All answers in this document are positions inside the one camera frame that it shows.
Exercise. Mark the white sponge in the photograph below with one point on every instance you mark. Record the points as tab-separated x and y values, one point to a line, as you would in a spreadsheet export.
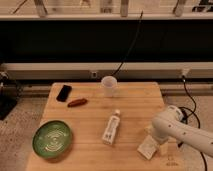
148	147

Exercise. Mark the black smartphone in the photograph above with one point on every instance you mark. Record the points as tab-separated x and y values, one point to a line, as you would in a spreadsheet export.
64	93

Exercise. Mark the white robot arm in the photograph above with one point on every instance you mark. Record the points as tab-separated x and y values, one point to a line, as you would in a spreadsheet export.
168	123

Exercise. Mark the black object at left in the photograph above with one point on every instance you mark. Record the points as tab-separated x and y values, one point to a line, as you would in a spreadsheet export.
7	103

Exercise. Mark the translucent plastic cup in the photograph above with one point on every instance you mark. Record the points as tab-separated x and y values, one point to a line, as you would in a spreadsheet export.
109	84

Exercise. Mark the green plate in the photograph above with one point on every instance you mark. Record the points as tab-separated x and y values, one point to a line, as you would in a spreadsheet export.
52	139

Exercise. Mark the white wall socket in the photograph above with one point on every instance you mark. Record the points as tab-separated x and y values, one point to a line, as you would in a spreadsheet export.
94	74

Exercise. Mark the brown sausage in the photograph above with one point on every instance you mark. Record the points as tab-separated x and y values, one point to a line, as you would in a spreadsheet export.
77	102

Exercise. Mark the white plastic bottle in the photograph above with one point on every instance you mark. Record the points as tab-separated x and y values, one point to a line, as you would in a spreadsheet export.
109	134

